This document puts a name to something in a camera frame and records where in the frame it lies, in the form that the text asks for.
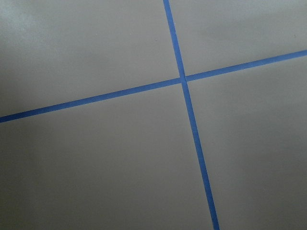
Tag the blue tape grid lines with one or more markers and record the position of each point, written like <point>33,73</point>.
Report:
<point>153,114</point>

